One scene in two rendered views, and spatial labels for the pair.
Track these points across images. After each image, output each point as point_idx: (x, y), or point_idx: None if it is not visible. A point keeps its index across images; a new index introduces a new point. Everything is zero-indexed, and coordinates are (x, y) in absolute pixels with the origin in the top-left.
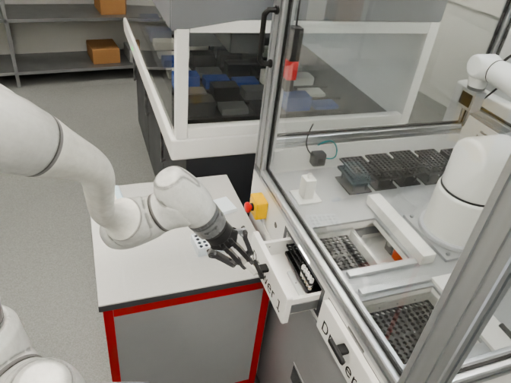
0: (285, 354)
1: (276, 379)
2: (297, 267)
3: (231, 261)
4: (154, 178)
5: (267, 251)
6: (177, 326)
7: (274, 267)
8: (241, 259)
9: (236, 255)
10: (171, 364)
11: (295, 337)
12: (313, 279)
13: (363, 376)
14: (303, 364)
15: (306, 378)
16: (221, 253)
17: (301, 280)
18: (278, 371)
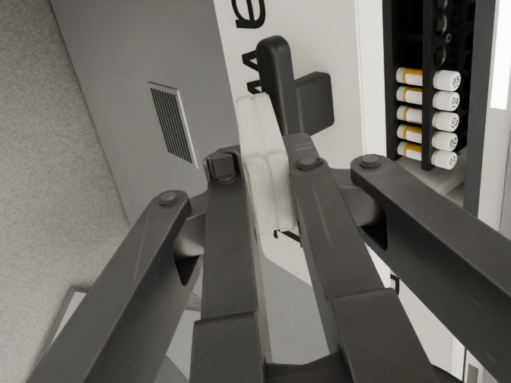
0: (151, 41)
1: (94, 21)
2: (400, 16)
3: (179, 232)
4: None
5: (374, 4)
6: None
7: (377, 148)
8: (255, 194)
9: (259, 272)
10: None
11: (214, 79)
12: (455, 160)
13: None
14: (214, 137)
15: (205, 153)
16: (126, 318)
17: (391, 105)
18: (109, 24)
